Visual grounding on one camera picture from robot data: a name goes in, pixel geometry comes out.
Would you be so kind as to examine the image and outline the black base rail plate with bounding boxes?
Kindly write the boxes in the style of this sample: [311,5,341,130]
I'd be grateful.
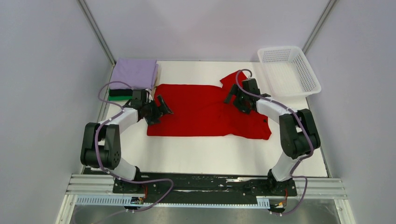
[111,172,297,204]

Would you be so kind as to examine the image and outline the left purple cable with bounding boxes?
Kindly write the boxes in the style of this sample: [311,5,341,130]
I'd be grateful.
[72,81,175,224]

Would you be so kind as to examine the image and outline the folded lilac t shirt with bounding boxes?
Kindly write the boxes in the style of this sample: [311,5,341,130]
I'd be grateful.
[109,58,158,90]

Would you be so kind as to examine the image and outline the folded black t shirt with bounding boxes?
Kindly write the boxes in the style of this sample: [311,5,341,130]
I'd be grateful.
[108,89,134,97]

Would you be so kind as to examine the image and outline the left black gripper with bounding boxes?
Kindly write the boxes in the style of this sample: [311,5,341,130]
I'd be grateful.
[142,95,173,126]

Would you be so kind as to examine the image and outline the red t shirt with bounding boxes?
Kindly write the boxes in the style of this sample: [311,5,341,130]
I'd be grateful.
[147,72,272,140]

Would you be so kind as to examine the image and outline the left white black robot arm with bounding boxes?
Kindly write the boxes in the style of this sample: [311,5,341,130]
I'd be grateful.
[80,90,173,193]

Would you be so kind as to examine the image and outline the wooden board under stack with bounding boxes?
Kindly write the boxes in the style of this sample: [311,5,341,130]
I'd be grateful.
[150,64,160,91]

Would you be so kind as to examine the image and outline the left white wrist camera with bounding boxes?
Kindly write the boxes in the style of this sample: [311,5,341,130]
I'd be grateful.
[145,89,154,101]

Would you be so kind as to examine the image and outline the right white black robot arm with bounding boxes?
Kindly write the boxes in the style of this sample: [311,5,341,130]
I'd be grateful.
[225,78,321,195]

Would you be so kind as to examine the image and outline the folded green t shirt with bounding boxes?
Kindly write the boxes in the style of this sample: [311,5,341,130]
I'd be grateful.
[107,96,132,101]

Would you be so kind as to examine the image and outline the white slotted cable duct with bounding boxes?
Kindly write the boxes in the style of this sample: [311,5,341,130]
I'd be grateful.
[75,195,270,209]

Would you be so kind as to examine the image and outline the white plastic basket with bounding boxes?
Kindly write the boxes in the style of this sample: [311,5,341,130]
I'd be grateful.
[257,46,322,98]

